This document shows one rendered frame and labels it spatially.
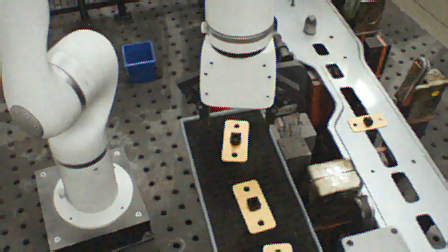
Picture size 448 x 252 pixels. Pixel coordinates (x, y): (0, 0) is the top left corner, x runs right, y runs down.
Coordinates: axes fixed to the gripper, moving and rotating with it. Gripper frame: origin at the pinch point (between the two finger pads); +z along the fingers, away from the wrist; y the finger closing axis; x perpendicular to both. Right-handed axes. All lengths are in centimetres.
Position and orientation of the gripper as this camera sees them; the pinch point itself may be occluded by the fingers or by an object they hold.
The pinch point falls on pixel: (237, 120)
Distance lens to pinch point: 70.6
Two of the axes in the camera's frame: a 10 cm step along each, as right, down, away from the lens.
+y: 10.0, 0.5, -0.5
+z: 0.0, 6.8, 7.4
